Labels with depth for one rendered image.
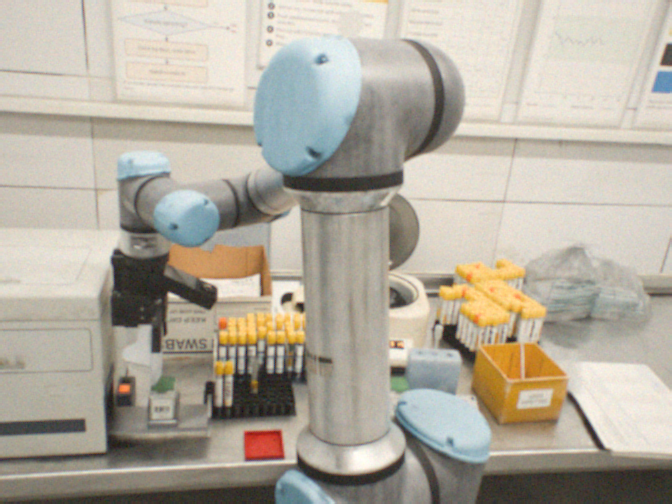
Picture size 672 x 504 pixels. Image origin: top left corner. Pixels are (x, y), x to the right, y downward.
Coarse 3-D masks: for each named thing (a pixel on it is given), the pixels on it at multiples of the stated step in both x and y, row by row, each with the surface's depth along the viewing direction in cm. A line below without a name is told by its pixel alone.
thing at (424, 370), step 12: (408, 348) 131; (420, 348) 131; (408, 360) 130; (420, 360) 128; (432, 360) 128; (444, 360) 128; (456, 360) 128; (408, 372) 129; (420, 372) 129; (432, 372) 129; (444, 372) 129; (456, 372) 129; (408, 384) 130; (420, 384) 130; (432, 384) 130; (444, 384) 130; (456, 384) 130
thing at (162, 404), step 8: (176, 384) 114; (152, 392) 110; (160, 392) 110; (168, 392) 111; (152, 400) 110; (160, 400) 110; (168, 400) 110; (152, 408) 110; (160, 408) 111; (168, 408) 111; (152, 416) 111; (160, 416) 111; (168, 416) 112
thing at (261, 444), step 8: (248, 432) 117; (256, 432) 117; (264, 432) 118; (272, 432) 118; (280, 432) 118; (248, 440) 116; (256, 440) 116; (264, 440) 116; (272, 440) 116; (280, 440) 116; (248, 448) 114; (256, 448) 114; (264, 448) 114; (272, 448) 114; (280, 448) 115; (248, 456) 111; (256, 456) 111; (264, 456) 112; (272, 456) 112; (280, 456) 112
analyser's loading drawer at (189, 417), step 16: (176, 400) 114; (208, 400) 116; (112, 416) 113; (128, 416) 113; (144, 416) 114; (176, 416) 111; (192, 416) 115; (208, 416) 112; (112, 432) 110; (128, 432) 110; (144, 432) 111; (160, 432) 112; (208, 432) 113
